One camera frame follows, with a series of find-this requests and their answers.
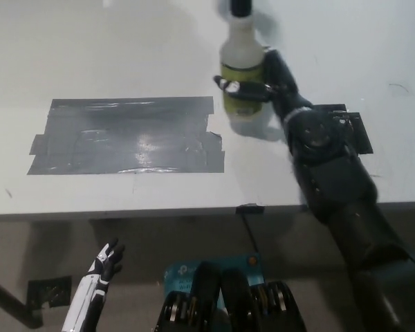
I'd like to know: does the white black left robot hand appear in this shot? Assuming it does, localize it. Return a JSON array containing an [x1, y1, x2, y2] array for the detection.
[[60, 237, 126, 332]]

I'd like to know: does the black tape square patch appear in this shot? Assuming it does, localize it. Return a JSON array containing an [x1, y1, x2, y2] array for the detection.
[[314, 102, 374, 157]]

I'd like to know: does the white spray bottle yellow label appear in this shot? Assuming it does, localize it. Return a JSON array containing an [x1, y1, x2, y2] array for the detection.
[[219, 0, 266, 122]]

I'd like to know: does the grey duct tape patch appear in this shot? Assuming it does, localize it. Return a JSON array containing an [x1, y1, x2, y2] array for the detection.
[[26, 95, 226, 176]]

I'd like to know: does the thin black cable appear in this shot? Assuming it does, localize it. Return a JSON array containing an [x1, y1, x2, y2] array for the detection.
[[240, 210, 261, 256]]

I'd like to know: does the black teal robot torso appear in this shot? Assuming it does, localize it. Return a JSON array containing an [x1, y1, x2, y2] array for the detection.
[[154, 253, 305, 332]]

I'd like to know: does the black metal table leg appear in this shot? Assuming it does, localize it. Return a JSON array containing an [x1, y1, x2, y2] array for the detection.
[[0, 272, 43, 330]]

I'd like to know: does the small black tape strip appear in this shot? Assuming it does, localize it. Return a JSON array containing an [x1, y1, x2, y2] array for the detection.
[[234, 203, 266, 214]]

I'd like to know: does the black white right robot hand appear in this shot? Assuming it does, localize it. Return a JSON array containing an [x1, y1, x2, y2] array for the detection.
[[213, 47, 315, 122]]

